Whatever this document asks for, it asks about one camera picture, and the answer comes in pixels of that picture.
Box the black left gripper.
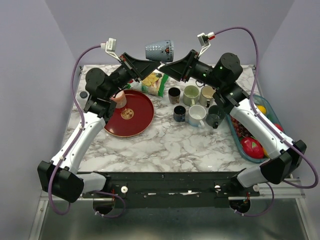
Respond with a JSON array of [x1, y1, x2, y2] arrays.
[[105, 52, 161, 99]]

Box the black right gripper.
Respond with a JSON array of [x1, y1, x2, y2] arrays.
[[158, 50, 224, 91]]

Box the grey blue mug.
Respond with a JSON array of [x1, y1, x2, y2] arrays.
[[145, 40, 174, 63]]

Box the brown striped mug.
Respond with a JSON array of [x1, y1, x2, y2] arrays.
[[168, 87, 181, 104]]

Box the light green mug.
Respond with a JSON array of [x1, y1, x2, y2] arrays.
[[182, 85, 200, 107]]

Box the pink upside-down mug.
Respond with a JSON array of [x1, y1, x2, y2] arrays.
[[110, 90, 127, 109]]

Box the cream mug with black rim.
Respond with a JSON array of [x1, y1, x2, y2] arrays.
[[199, 85, 216, 108]]

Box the dark blue mug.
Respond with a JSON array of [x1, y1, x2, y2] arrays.
[[173, 105, 186, 122]]

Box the light blue white mug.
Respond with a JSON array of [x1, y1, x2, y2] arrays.
[[187, 105, 207, 129]]

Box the dark grey mug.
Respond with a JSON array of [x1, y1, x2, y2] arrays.
[[205, 105, 226, 129]]

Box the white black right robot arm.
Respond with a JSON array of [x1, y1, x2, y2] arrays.
[[159, 50, 307, 196]]

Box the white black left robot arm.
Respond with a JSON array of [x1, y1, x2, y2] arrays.
[[37, 53, 161, 203]]

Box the green chips bag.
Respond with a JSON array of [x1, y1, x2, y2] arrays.
[[127, 72, 169, 97]]

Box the red round tray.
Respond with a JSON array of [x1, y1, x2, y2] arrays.
[[104, 89, 155, 138]]

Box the white bottle grey cap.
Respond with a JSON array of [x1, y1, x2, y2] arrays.
[[77, 91, 89, 105]]

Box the dark toy grapes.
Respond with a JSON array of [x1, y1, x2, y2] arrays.
[[230, 116, 253, 138]]

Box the yellow toy lemon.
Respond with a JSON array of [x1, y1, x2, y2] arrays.
[[257, 105, 267, 115]]

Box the red toy dragon fruit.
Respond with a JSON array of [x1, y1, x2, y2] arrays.
[[240, 137, 265, 159]]

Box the teal transparent fruit container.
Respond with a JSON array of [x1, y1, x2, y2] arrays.
[[224, 94, 285, 165]]

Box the red toy apple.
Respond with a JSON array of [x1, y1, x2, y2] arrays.
[[274, 123, 284, 132]]

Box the yellow toy fruit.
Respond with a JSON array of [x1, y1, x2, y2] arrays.
[[262, 147, 269, 158]]

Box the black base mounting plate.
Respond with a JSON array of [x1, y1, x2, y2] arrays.
[[77, 171, 261, 210]]

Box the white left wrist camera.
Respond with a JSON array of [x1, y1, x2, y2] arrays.
[[100, 37, 120, 61]]

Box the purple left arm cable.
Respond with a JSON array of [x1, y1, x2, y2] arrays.
[[47, 44, 105, 216]]

